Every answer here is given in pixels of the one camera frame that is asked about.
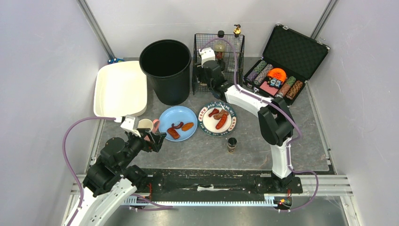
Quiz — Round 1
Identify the sauce bottle red label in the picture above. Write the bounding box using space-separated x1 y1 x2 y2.
213 40 226 60

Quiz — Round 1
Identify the white patterned rim plate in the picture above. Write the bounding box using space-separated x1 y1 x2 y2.
198 102 237 137

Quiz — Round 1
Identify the clear bottle gold pump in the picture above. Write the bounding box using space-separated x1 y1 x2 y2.
228 24 242 73

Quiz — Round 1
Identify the small dark spice jar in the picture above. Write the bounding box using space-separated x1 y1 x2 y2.
227 137 238 153

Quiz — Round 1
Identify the spice jar black lid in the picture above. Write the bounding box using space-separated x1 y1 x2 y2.
217 59 226 72

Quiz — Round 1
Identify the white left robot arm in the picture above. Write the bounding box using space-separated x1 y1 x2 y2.
64 129 167 226

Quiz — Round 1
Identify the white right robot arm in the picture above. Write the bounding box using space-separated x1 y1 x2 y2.
193 60 295 190

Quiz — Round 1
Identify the red-brown meat roll toy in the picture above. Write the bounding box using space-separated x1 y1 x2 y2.
167 128 180 140

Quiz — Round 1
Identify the brown octopus tentacle toy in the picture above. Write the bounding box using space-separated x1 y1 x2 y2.
171 122 184 129

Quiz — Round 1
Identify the blue plate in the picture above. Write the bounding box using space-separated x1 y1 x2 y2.
158 106 198 142

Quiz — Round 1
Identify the orange nugget toy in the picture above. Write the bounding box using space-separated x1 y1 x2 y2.
181 122 194 131

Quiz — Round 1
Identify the red drumstick toy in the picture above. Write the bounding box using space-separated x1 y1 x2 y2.
208 108 219 117

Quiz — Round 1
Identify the black trash bin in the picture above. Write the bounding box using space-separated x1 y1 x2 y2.
139 40 192 105

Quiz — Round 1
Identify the brown steak piece toy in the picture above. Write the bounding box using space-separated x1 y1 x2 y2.
213 109 229 120

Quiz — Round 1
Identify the red sausage toy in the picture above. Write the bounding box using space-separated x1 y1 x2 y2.
215 114 228 129

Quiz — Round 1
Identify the white rectangular basin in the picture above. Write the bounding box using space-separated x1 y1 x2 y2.
93 61 148 117

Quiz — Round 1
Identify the green poker chip roll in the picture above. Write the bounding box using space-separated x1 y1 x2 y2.
245 60 267 82

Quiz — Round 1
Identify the pink card deck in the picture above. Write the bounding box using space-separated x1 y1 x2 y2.
260 81 279 96

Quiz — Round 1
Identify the pink poker chip roll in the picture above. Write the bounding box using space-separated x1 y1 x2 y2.
253 64 273 85

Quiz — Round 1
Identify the blue dice box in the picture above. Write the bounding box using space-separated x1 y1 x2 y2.
269 78 282 89

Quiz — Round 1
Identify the orange round toy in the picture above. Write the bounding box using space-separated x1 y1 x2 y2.
268 68 287 82

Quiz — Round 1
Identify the blue toy car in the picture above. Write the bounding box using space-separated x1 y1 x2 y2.
108 58 125 65

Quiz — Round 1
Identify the green brown chip roll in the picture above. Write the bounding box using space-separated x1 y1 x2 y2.
275 76 296 97

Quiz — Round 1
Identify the brown poker chip roll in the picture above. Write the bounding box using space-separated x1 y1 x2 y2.
285 81 304 100

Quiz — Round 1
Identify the black poker chip case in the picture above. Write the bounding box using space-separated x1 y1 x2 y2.
242 24 330 106

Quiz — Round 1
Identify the pink handled cream mug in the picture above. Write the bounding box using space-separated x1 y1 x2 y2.
138 119 160 133

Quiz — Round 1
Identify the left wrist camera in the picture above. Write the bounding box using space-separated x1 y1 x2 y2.
120 115 141 137

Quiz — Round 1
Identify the black wire basket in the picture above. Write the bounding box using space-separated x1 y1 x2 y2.
192 33 245 94

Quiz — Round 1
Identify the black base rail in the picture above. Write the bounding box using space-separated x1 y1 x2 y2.
137 169 303 202

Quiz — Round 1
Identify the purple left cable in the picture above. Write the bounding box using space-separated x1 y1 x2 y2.
62 116 123 226

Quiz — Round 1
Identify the purple cable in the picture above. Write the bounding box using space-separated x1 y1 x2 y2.
199 37 319 213
62 116 123 226

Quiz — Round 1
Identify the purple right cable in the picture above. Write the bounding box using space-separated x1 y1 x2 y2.
199 37 319 213

